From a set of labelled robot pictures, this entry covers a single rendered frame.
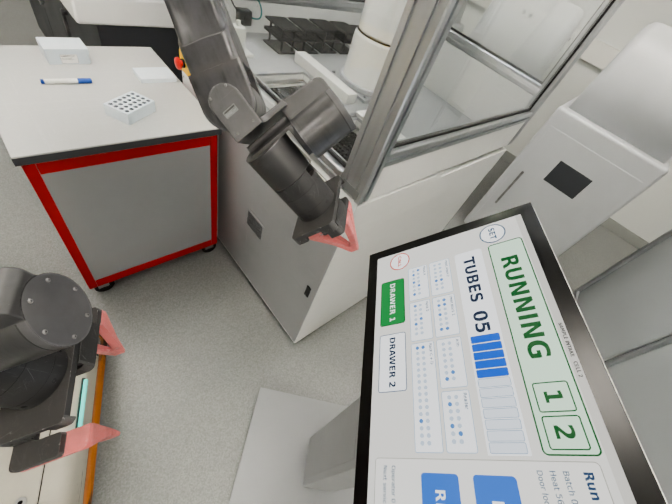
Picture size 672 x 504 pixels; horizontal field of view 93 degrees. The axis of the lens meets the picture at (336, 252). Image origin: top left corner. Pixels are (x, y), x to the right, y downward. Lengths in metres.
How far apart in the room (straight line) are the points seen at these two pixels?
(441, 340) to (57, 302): 0.44
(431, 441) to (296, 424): 1.03
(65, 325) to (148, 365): 1.27
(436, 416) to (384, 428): 0.08
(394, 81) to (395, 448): 0.61
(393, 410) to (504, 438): 0.14
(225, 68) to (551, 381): 0.50
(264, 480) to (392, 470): 0.97
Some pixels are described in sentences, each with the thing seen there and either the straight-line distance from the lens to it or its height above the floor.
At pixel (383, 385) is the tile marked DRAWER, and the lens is 0.52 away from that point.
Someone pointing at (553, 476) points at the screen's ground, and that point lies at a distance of 0.44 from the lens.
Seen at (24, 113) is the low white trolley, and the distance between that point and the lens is 1.36.
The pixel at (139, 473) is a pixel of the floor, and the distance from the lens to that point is 1.48.
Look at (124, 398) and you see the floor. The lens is 1.54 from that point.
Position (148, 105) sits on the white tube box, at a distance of 1.33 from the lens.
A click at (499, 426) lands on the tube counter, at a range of 0.46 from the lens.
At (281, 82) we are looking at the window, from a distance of 1.00.
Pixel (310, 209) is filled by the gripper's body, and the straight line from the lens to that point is 0.40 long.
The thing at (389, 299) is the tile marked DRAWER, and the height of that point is 1.00.
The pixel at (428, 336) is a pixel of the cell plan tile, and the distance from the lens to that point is 0.52.
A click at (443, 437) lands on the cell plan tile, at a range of 0.47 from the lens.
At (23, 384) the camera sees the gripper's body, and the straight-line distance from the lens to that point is 0.39.
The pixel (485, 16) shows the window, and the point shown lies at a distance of 0.80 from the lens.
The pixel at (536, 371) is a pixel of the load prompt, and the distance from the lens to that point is 0.47.
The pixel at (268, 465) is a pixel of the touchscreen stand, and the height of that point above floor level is 0.04.
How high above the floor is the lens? 1.45
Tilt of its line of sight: 48 degrees down
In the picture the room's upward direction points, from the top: 24 degrees clockwise
